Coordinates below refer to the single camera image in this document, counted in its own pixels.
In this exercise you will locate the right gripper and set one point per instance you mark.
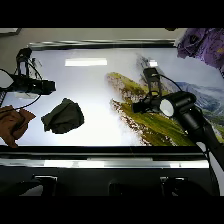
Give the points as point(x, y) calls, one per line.
point(146, 106)

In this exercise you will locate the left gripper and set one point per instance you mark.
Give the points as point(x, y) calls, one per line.
point(45, 87)

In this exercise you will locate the olive green T-shirt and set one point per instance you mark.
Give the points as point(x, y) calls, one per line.
point(63, 117)

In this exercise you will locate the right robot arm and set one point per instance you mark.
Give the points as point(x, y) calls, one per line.
point(191, 116)

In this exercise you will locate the white garment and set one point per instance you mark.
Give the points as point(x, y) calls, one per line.
point(26, 95)

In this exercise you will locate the brown garment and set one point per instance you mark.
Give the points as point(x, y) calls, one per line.
point(13, 124)

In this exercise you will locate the purple garment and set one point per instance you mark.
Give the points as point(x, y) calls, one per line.
point(206, 45)

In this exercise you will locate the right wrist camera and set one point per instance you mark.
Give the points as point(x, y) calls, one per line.
point(151, 78)

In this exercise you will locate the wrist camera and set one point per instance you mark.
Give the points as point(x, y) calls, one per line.
point(23, 55)
point(151, 78)

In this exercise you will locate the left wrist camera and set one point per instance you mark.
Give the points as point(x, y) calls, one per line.
point(23, 55)

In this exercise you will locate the silver frame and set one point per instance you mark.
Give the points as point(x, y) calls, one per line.
point(110, 163)

